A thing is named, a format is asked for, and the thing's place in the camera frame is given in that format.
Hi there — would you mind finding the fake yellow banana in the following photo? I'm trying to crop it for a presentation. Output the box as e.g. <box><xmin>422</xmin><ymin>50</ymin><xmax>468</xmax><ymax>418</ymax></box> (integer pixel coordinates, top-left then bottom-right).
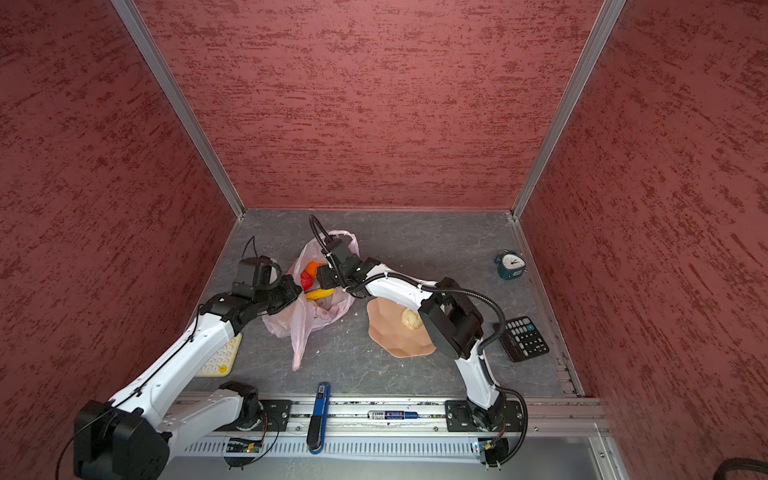
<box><xmin>305</xmin><ymin>289</ymin><xmax>334</xmax><ymax>301</ymax></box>

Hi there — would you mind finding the fake red orange fruit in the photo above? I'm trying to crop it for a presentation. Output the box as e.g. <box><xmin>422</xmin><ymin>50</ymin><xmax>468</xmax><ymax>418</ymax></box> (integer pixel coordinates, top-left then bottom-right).
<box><xmin>300</xmin><ymin>261</ymin><xmax>323</xmax><ymax>293</ymax></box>

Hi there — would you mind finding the pink fruit-print plastic bag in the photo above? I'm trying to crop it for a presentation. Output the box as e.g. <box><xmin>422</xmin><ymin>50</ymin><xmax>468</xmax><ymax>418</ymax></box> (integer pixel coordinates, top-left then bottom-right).
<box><xmin>263</xmin><ymin>230</ymin><xmax>360</xmax><ymax>371</ymax></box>

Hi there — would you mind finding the pink scalloped plastic bowl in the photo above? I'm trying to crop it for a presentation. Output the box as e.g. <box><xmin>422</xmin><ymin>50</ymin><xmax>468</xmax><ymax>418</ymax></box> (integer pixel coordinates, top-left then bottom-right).
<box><xmin>367</xmin><ymin>298</ymin><xmax>436</xmax><ymax>359</ymax></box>

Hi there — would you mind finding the fake pale yellow fruit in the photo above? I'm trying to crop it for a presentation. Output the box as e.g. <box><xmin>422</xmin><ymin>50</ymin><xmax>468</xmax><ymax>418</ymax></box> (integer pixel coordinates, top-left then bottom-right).
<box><xmin>401</xmin><ymin>309</ymin><xmax>423</xmax><ymax>330</ymax></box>

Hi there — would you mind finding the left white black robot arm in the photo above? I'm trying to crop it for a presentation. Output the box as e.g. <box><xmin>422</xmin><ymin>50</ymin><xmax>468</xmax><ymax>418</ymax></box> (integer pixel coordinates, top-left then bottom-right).
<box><xmin>64</xmin><ymin>275</ymin><xmax>302</xmax><ymax>479</ymax></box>

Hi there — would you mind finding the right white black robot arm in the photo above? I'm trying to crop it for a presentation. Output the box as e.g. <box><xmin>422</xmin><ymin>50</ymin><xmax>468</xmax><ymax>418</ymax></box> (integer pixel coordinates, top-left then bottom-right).
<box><xmin>317</xmin><ymin>256</ymin><xmax>507</xmax><ymax>432</ymax></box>

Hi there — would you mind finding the yellow calculator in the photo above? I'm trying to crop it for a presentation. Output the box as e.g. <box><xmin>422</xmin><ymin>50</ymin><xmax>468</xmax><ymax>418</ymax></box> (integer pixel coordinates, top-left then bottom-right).
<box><xmin>195</xmin><ymin>334</ymin><xmax>242</xmax><ymax>378</ymax></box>

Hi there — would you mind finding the blue black handheld tool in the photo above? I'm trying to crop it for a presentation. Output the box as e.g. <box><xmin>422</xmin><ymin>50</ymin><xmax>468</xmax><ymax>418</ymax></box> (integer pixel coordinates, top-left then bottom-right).
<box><xmin>306</xmin><ymin>382</ymin><xmax>331</xmax><ymax>455</ymax></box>

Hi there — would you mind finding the blue marker pen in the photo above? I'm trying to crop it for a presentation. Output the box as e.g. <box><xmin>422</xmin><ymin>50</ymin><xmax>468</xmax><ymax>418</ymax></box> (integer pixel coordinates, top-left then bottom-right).
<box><xmin>367</xmin><ymin>410</ymin><xmax>420</xmax><ymax>421</ymax></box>

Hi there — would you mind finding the left small circuit board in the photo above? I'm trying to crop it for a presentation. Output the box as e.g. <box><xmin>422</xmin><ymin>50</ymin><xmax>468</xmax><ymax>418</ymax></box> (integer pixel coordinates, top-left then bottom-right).
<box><xmin>225</xmin><ymin>438</ymin><xmax>264</xmax><ymax>455</ymax></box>

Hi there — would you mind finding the small circuit board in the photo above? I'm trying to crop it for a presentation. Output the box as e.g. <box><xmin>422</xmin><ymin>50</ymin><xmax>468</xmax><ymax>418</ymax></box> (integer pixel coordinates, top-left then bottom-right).
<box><xmin>476</xmin><ymin>438</ymin><xmax>509</xmax><ymax>468</ymax></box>
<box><xmin>225</xmin><ymin>438</ymin><xmax>264</xmax><ymax>455</ymax></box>

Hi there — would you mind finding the small teal alarm clock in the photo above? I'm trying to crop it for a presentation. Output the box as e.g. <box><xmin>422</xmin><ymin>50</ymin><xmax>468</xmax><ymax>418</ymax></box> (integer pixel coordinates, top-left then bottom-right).
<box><xmin>494</xmin><ymin>250</ymin><xmax>527</xmax><ymax>280</ymax></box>

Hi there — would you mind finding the black calculator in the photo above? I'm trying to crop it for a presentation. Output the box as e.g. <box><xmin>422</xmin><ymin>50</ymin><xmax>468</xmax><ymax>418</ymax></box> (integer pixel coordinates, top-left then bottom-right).
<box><xmin>494</xmin><ymin>316</ymin><xmax>550</xmax><ymax>363</ymax></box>

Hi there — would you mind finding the right small circuit board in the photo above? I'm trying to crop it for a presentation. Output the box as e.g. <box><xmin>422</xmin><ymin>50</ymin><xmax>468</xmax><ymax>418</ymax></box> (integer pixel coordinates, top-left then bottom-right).
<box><xmin>476</xmin><ymin>438</ymin><xmax>509</xmax><ymax>468</ymax></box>

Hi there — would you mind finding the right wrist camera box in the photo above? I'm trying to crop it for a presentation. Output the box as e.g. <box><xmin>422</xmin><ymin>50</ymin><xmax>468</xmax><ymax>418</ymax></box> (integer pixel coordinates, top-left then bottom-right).
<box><xmin>325</xmin><ymin>235</ymin><xmax>358</xmax><ymax>265</ymax></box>

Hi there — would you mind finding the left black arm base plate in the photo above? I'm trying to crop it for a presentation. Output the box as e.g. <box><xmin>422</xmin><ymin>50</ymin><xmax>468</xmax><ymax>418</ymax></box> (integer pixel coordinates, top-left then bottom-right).
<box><xmin>216</xmin><ymin>399</ymin><xmax>294</xmax><ymax>433</ymax></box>

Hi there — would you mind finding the aluminium front rail frame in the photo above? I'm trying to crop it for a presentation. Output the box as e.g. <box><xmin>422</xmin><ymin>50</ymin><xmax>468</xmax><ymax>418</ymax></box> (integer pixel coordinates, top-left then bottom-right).
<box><xmin>169</xmin><ymin>392</ymin><xmax>628</xmax><ymax>479</ymax></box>

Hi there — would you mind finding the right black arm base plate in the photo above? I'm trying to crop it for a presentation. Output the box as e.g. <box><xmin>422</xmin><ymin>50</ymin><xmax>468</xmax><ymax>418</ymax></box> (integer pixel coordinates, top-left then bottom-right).
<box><xmin>444</xmin><ymin>400</ymin><xmax>525</xmax><ymax>433</ymax></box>

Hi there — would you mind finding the left aluminium corner post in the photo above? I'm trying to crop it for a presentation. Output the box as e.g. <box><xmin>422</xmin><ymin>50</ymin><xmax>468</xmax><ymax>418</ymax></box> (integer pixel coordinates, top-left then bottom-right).
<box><xmin>111</xmin><ymin>0</ymin><xmax>247</xmax><ymax>221</ymax></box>

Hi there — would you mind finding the aluminium corner post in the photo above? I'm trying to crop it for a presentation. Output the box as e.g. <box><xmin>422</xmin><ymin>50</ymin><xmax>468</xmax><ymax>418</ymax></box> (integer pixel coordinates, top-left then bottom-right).
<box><xmin>511</xmin><ymin>0</ymin><xmax>626</xmax><ymax>222</ymax></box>
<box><xmin>111</xmin><ymin>0</ymin><xmax>247</xmax><ymax>221</ymax></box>

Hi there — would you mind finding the right aluminium corner post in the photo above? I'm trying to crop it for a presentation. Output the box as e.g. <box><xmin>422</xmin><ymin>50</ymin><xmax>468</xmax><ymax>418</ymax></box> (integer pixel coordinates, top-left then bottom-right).
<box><xmin>511</xmin><ymin>0</ymin><xmax>626</xmax><ymax>222</ymax></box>

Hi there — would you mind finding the black cable bottom right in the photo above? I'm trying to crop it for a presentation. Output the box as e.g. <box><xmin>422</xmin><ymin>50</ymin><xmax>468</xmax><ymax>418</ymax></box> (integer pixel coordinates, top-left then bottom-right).
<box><xmin>712</xmin><ymin>457</ymin><xmax>768</xmax><ymax>480</ymax></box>

